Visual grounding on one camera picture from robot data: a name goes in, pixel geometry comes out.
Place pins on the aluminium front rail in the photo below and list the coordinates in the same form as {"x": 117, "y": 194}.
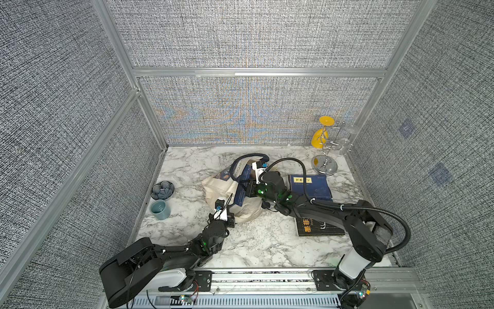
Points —
{"x": 382, "y": 287}

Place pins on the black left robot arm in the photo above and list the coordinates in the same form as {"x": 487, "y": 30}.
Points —
{"x": 126, "y": 274}

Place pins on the clear wine glass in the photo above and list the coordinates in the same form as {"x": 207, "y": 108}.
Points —
{"x": 344, "y": 141}

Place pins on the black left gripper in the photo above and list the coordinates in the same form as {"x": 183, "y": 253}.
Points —
{"x": 230, "y": 223}

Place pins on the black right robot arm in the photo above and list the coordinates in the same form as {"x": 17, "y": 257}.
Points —
{"x": 368, "y": 230}

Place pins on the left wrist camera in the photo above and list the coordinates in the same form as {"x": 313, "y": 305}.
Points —
{"x": 221, "y": 207}

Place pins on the yellow wine glass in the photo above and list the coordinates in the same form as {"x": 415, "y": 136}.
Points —
{"x": 321, "y": 136}

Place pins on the black cover book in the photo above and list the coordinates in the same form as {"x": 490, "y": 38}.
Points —
{"x": 311, "y": 227}

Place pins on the cream canvas tote bag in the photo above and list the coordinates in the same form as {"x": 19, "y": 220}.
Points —
{"x": 224, "y": 184}

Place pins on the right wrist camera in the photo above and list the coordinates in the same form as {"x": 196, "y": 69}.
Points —
{"x": 259, "y": 167}

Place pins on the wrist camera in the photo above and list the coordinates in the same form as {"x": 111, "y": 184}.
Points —
{"x": 259, "y": 167}
{"x": 221, "y": 207}

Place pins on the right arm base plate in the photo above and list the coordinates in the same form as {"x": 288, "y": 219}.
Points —
{"x": 325, "y": 282}

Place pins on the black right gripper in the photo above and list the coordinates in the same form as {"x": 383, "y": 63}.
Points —
{"x": 251, "y": 189}

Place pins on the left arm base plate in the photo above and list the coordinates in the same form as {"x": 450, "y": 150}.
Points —
{"x": 200, "y": 280}

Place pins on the dark flower shaped dish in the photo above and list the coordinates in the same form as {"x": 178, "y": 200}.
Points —
{"x": 163, "y": 190}

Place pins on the blue book yellow label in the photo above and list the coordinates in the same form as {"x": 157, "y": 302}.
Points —
{"x": 316, "y": 185}

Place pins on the teal ceramic cup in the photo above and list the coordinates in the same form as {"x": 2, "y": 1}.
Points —
{"x": 160, "y": 210}

